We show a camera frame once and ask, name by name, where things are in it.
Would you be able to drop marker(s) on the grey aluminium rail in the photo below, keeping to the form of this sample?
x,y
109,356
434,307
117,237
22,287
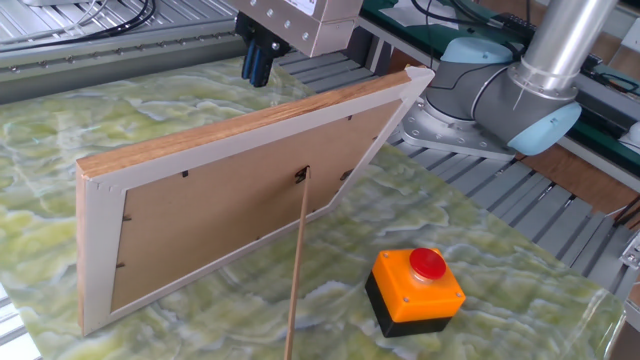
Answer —
x,y
100,65

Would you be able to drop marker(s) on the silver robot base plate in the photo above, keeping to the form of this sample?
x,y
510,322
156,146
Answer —
x,y
450,135

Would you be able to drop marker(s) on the wooden picture frame with stand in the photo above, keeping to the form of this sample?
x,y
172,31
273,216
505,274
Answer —
x,y
225,210

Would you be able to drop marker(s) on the silver metal bracket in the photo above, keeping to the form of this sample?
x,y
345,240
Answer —
x,y
632,252

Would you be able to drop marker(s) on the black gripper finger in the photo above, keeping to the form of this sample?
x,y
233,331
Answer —
x,y
264,70
249,60

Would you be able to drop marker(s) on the white plastic sheet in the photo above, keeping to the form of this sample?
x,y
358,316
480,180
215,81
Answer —
x,y
415,12

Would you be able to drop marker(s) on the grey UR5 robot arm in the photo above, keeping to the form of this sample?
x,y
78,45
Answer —
x,y
525,100

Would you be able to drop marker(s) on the silver Schunk gripper body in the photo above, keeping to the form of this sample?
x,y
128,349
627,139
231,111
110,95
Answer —
x,y
300,20

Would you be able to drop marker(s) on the black power strip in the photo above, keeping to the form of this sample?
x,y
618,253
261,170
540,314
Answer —
x,y
515,25

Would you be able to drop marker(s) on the orange box with red button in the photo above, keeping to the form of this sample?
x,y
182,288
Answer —
x,y
415,300

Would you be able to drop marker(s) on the green marble pattern mat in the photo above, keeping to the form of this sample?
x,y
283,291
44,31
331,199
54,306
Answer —
x,y
150,110

